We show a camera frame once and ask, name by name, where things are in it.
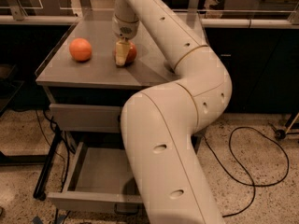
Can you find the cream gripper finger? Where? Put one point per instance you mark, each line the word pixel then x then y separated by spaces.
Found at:
pixel 122 49

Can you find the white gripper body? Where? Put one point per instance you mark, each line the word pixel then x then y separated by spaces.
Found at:
pixel 125 29

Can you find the red apple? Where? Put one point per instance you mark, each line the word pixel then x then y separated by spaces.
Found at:
pixel 132 53

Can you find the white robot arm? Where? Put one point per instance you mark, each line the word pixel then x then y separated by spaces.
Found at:
pixel 157 123

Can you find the grey drawer cabinet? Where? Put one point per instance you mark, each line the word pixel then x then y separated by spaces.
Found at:
pixel 100 81

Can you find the closed grey upper drawer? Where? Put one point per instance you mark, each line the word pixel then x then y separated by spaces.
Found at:
pixel 87 118

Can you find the open grey middle drawer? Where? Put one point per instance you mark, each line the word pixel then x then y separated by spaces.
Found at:
pixel 99 180

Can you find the orange fruit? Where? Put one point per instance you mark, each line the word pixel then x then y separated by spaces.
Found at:
pixel 81 50

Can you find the black cart wheel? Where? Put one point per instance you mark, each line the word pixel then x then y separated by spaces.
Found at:
pixel 280 134

